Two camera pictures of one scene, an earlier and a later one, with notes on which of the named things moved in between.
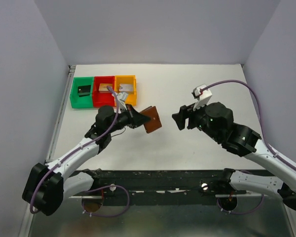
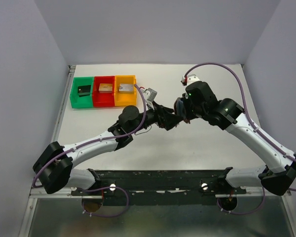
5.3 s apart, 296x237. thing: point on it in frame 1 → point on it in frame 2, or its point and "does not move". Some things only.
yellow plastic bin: x=127 y=79 does not move
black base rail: x=198 y=187 does not move
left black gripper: x=136 y=119 → x=165 y=118
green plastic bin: x=85 y=101 does not move
